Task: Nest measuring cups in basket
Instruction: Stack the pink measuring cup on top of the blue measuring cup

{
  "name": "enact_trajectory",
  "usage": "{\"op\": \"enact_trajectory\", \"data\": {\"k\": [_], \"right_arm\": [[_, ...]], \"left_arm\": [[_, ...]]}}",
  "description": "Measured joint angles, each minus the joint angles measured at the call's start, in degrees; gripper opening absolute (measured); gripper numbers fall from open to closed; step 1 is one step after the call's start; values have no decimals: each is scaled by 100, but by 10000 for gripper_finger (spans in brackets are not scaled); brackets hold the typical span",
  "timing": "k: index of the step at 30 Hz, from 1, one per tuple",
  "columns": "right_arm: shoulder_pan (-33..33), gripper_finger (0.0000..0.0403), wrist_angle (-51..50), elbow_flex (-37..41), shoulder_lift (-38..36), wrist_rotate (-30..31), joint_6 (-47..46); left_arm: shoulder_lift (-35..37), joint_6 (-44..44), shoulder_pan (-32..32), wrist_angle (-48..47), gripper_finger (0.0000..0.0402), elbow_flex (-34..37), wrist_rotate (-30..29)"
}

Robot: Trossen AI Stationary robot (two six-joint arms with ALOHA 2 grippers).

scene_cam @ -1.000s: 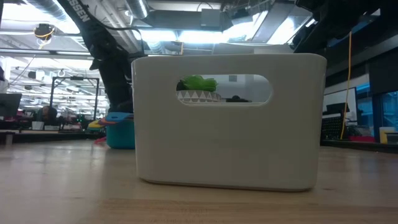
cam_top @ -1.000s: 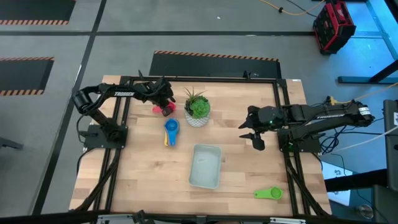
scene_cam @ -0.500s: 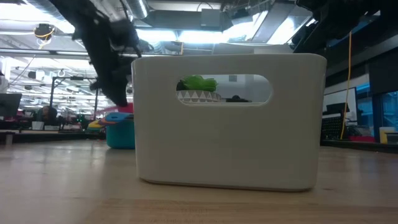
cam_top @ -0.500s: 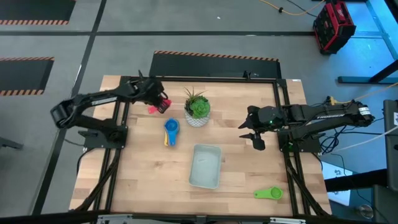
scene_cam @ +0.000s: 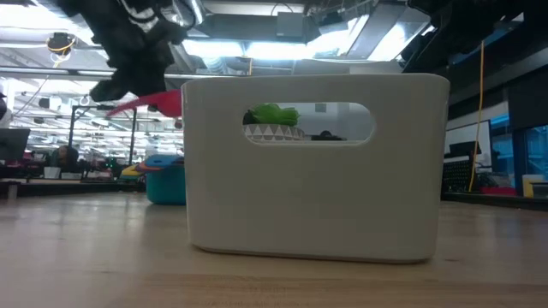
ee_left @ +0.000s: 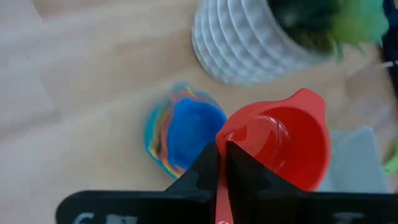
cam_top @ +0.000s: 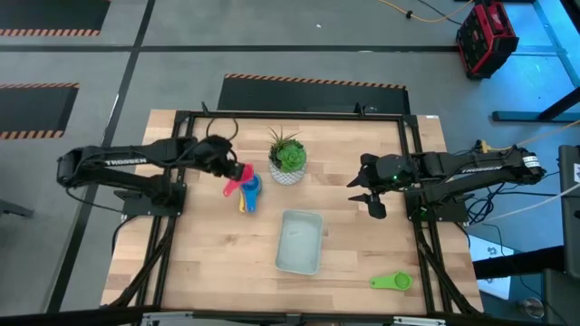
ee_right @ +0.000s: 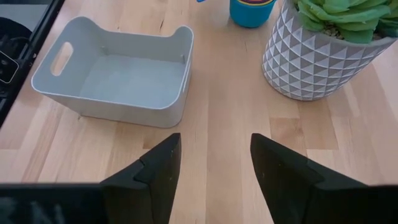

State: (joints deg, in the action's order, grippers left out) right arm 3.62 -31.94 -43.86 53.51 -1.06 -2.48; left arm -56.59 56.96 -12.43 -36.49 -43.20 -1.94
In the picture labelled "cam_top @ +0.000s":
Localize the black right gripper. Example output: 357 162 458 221
346 152 416 220

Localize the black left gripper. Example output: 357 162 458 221
194 134 247 181

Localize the red measuring cup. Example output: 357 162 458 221
222 163 256 198

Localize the large teal measuring cup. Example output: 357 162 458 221
244 173 265 214

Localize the white plastic basket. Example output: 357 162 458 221
274 208 324 276

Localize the green measuring cup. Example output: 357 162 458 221
369 270 414 292

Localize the succulent plant in white pot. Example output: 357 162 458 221
266 125 308 187

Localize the black hazard-striped floor mat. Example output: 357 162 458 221
217 73 411 115
0 0 112 37
0 82 81 140

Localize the white paper sheet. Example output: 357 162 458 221
468 234 516 301

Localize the black metal bar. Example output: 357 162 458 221
473 245 566 281

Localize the red and black toolbox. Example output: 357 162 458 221
456 0 521 81

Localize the silver round cap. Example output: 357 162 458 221
520 297 545 320

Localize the black computer case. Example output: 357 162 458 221
557 144 580 280

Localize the black chair leg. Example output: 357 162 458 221
0 198 35 218

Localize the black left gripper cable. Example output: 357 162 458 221
206 115 240 142

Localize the black aluminium table frame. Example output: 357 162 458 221
101 102 485 326

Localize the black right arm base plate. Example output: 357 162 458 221
405 198 469 224

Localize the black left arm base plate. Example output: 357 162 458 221
113 179 187 218

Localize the black cable bundle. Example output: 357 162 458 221
450 147 566 227

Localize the silver aluminium rail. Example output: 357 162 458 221
140 310 448 326

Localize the white cable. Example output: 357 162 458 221
487 183 580 223

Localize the black metal desk frame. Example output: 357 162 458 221
491 0 580 124

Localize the yellow extension cable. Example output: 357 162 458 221
377 0 476 24

